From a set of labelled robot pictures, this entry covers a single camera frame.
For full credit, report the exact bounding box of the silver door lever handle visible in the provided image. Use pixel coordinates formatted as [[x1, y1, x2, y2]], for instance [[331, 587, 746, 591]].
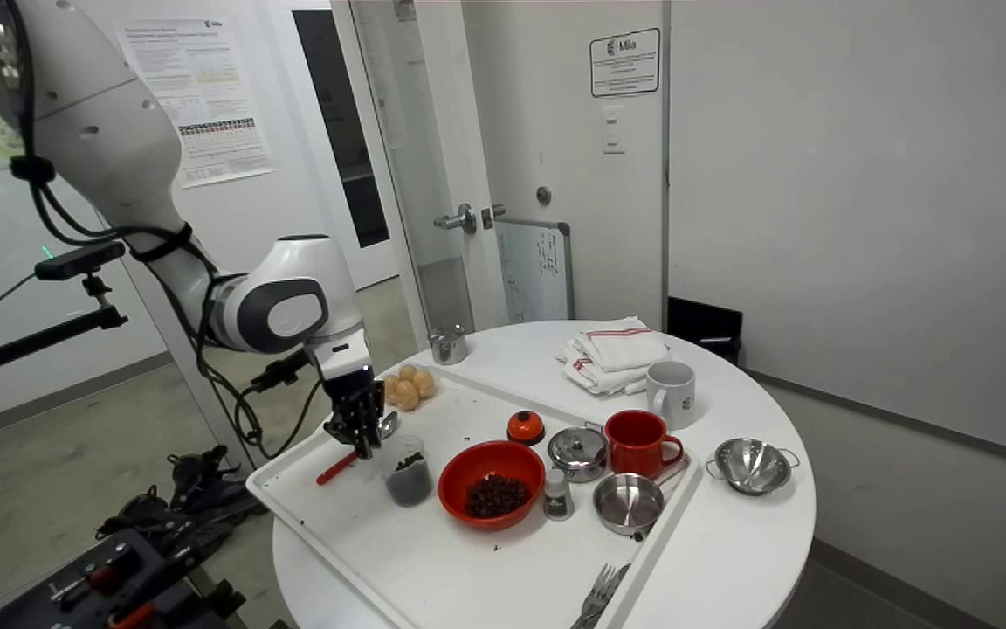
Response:
[[430, 199, 483, 237]]

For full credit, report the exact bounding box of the black box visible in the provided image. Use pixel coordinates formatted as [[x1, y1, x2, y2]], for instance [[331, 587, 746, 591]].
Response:
[[663, 294, 746, 364]]

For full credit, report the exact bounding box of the steel bowl with handles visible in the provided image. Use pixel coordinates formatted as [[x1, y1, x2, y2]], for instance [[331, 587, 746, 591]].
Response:
[[705, 433, 803, 500]]

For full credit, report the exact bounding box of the white text wall poster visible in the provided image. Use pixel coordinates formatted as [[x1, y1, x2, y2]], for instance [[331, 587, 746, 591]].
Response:
[[116, 13, 274, 189]]

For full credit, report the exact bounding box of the red mug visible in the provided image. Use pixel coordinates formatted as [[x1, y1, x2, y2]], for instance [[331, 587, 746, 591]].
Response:
[[599, 404, 688, 478]]

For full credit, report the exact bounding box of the glass panel door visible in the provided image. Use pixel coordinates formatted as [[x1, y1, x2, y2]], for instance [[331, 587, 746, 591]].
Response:
[[331, 0, 514, 351]]

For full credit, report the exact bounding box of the red bowl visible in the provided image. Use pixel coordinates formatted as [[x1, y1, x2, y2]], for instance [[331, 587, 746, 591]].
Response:
[[435, 436, 548, 533]]

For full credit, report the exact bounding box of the small metal cup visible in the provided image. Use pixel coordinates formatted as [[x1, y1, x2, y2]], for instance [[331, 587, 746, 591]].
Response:
[[543, 423, 611, 483]]

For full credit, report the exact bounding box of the small whiteboard with drawings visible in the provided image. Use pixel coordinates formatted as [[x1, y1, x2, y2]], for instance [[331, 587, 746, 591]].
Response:
[[492, 215, 576, 324]]

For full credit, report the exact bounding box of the white plastic tray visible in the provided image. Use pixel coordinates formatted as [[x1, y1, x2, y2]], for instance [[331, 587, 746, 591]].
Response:
[[244, 364, 705, 629]]

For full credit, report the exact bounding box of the small glass shaker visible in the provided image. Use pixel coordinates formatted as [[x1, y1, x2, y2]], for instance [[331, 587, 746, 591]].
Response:
[[541, 464, 576, 521]]

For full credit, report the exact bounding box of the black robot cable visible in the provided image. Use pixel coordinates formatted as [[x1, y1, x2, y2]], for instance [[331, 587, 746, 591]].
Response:
[[0, 0, 337, 464]]

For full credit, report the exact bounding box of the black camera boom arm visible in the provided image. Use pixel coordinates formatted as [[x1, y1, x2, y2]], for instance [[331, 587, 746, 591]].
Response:
[[0, 272, 131, 411]]

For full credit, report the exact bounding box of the white light switch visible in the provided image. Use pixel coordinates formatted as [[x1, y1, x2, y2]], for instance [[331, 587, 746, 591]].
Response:
[[599, 109, 628, 156]]

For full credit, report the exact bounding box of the black tool cart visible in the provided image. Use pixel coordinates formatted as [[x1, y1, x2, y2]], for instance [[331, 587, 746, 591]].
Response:
[[0, 525, 252, 629]]

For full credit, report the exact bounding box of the white printed wall sign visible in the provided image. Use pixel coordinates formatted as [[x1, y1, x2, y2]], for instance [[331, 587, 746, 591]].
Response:
[[587, 23, 663, 101]]

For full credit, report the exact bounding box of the white mug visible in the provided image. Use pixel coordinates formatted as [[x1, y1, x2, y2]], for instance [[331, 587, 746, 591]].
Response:
[[641, 356, 702, 429]]

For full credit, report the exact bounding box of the white cloth with red stripes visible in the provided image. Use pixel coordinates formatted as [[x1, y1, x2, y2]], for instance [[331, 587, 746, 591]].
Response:
[[554, 315, 670, 399]]

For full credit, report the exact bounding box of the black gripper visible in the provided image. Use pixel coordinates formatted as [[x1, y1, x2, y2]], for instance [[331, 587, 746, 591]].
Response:
[[322, 370, 394, 461]]

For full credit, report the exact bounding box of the plain steel bowl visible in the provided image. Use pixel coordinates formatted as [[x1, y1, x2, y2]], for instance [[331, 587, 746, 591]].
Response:
[[591, 470, 668, 542]]

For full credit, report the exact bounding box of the black camera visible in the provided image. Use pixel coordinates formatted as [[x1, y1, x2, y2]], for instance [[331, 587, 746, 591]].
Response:
[[32, 237, 128, 283]]

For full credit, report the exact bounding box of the dark beans pile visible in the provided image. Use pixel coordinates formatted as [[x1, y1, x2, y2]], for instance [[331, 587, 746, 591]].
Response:
[[461, 470, 534, 521]]

